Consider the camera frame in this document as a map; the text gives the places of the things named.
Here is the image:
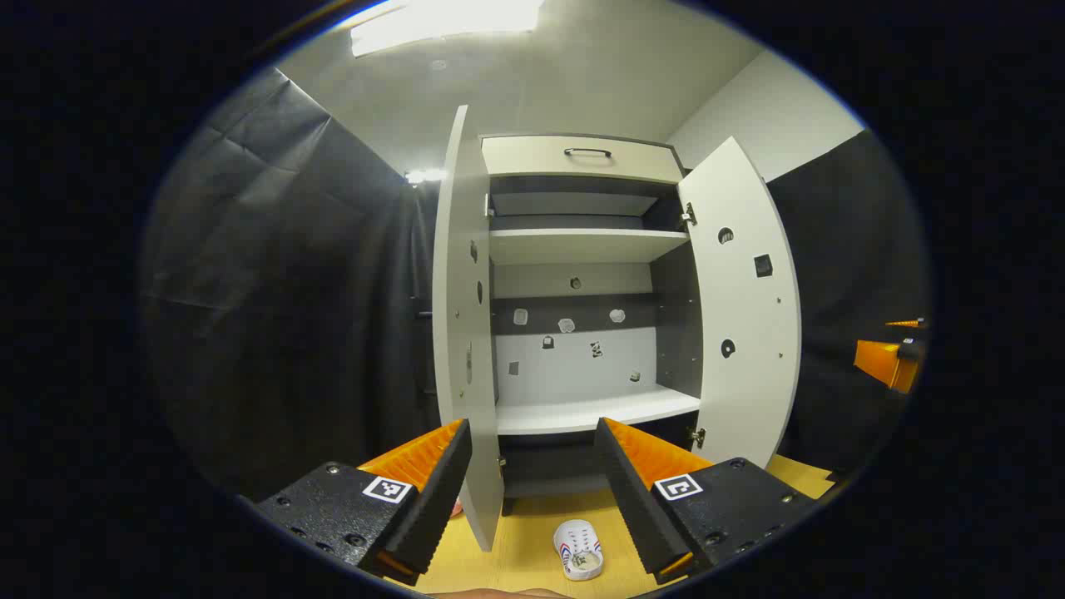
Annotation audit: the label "black backdrop cloth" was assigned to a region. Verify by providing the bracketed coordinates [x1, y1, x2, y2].
[141, 67, 442, 500]
[765, 129, 929, 479]

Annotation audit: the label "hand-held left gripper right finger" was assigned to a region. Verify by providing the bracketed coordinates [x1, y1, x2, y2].
[593, 416, 820, 585]

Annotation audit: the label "white shoe cabinet door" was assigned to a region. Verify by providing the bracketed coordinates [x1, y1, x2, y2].
[412, 104, 506, 552]
[676, 136, 802, 471]

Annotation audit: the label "ceiling light panel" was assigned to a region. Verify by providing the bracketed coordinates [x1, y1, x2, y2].
[349, 0, 546, 57]

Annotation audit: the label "white shoe red blue stripes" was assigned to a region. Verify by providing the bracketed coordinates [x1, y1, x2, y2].
[553, 519, 604, 582]

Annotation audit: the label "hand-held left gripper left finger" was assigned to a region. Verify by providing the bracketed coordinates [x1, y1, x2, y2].
[254, 418, 473, 583]

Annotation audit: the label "white shoe cabinet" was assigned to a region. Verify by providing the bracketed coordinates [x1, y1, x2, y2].
[412, 104, 802, 552]

